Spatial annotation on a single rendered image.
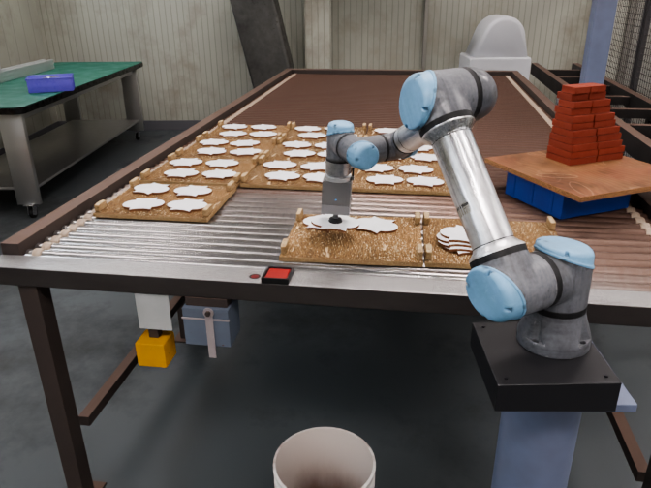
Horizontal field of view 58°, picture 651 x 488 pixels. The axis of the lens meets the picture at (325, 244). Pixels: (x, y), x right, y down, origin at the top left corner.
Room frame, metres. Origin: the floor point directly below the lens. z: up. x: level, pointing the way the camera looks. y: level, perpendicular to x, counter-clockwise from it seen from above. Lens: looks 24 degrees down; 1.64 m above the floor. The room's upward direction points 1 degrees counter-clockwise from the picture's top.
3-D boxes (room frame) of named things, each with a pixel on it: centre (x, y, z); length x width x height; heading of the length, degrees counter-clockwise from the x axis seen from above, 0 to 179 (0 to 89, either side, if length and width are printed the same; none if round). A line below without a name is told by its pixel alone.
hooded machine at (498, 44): (6.81, -1.88, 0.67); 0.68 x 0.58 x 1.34; 89
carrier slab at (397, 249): (1.69, -0.09, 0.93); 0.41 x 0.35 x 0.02; 83
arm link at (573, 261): (1.09, -0.48, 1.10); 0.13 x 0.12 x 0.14; 117
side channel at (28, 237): (3.62, 0.64, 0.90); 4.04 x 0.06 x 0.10; 171
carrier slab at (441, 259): (1.64, -0.50, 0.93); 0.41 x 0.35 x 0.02; 82
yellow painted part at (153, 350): (1.49, 0.51, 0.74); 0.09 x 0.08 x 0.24; 81
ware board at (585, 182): (2.05, -0.93, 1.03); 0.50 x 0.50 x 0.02; 21
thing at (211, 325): (1.47, 0.33, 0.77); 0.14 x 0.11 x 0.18; 81
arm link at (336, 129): (1.66, -0.05, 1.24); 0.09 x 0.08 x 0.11; 27
